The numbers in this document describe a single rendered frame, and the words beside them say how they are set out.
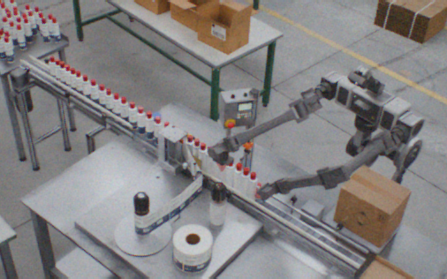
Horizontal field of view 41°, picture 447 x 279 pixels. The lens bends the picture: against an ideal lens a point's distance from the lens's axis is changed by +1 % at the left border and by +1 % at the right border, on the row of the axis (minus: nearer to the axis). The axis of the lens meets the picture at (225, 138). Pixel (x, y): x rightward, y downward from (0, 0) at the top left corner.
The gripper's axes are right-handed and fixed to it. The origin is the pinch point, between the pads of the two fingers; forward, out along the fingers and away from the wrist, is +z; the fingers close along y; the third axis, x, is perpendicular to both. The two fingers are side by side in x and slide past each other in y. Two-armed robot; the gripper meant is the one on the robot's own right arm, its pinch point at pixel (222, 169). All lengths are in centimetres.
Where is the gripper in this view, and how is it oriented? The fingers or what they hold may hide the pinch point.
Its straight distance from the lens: 318.5
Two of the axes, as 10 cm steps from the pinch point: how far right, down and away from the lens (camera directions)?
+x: 6.0, -4.6, 6.5
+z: -0.7, 7.8, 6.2
